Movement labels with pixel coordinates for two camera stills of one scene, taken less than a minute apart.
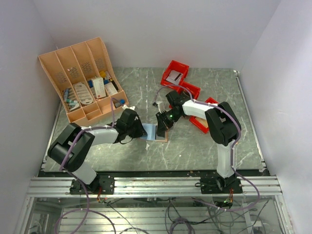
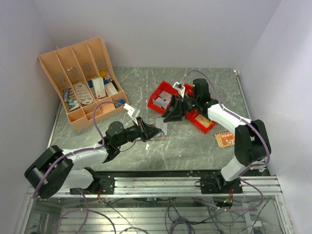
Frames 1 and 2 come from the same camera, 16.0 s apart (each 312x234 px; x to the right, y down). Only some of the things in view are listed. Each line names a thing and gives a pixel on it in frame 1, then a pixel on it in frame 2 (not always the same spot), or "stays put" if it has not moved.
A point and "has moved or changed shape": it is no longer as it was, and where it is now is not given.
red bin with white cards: [175, 74] has moved or changed shape
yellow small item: [103, 74] stays put
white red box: [99, 87] stays put
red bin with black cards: [194, 90] stays put
